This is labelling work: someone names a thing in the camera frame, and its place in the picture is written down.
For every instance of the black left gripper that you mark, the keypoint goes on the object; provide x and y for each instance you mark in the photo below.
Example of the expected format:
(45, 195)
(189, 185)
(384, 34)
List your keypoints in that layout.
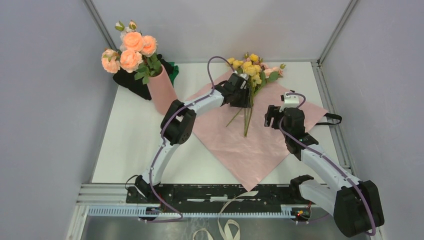
(245, 102)

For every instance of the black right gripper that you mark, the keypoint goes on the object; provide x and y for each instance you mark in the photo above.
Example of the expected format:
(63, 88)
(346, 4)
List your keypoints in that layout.
(269, 114)

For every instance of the pink and yellow flower bouquet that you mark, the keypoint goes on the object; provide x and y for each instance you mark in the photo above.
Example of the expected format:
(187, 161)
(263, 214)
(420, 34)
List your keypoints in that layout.
(259, 75)

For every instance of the purple wrapping paper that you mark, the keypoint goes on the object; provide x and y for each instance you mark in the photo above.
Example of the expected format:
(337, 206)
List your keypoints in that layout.
(219, 153)

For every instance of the black ribbon gold lettering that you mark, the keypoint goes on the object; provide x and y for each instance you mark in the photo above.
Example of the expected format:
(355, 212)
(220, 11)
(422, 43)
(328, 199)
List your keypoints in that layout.
(331, 120)

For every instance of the orange rose stem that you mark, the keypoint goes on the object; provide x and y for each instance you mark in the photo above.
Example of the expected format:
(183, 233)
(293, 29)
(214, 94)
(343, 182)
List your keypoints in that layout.
(147, 45)
(129, 60)

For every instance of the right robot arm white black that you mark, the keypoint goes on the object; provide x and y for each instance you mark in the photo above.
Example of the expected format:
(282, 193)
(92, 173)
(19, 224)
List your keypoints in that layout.
(355, 205)

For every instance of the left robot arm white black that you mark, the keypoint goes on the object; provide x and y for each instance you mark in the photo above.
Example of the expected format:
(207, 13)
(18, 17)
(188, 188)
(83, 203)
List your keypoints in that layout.
(178, 123)

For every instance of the pink cylindrical vase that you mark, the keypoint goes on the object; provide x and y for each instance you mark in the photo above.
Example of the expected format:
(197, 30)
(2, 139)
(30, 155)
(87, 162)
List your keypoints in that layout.
(161, 91)

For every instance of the green cloth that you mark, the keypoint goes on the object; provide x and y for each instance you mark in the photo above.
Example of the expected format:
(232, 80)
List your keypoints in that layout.
(174, 71)

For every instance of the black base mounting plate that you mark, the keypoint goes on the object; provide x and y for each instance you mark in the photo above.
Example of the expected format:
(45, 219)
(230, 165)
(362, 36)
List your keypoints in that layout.
(271, 193)

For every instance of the black cloth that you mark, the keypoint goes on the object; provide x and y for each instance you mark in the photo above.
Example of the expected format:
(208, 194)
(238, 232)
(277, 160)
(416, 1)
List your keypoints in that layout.
(127, 80)

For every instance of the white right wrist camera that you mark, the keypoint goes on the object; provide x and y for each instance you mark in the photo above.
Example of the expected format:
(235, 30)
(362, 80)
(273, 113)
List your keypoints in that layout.
(292, 100)

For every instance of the aluminium frame rail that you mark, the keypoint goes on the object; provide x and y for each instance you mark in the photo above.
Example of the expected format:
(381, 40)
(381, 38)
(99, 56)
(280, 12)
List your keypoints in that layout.
(340, 144)

